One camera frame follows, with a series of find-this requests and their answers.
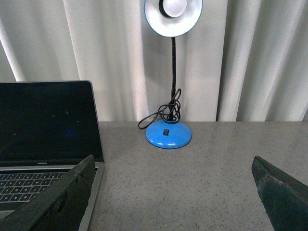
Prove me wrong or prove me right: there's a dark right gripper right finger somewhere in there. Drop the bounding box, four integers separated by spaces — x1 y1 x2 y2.
251 156 308 231

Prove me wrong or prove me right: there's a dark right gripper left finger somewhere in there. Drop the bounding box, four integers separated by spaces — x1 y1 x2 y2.
0 155 95 231

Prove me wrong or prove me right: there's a silver laptop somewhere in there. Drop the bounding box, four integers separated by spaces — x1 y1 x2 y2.
0 80 104 231

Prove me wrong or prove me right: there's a white curtain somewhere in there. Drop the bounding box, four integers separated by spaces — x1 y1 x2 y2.
0 0 308 121

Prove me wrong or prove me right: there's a blue desk lamp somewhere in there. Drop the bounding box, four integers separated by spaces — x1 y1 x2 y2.
144 0 203 149

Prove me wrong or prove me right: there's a black lamp cable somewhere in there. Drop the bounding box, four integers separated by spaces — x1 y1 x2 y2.
138 88 182 130

